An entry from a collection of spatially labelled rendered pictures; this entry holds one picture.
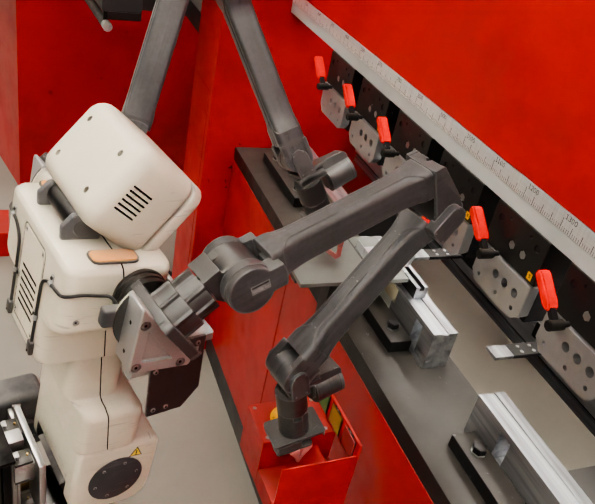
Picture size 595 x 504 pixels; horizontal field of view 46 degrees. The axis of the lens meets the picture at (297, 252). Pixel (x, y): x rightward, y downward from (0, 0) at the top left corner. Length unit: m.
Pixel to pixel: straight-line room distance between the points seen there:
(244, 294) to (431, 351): 0.62
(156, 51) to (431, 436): 0.89
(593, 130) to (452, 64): 0.40
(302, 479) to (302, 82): 1.35
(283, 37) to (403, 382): 1.19
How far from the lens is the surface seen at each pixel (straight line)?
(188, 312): 1.00
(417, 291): 1.58
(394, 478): 1.48
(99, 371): 1.27
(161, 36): 1.36
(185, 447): 2.45
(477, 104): 1.36
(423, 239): 1.21
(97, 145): 1.10
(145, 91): 1.35
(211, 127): 2.30
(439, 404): 1.49
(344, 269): 1.56
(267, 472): 1.49
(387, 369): 1.53
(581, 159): 1.15
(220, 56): 2.22
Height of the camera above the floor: 1.82
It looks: 31 degrees down
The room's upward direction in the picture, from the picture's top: 12 degrees clockwise
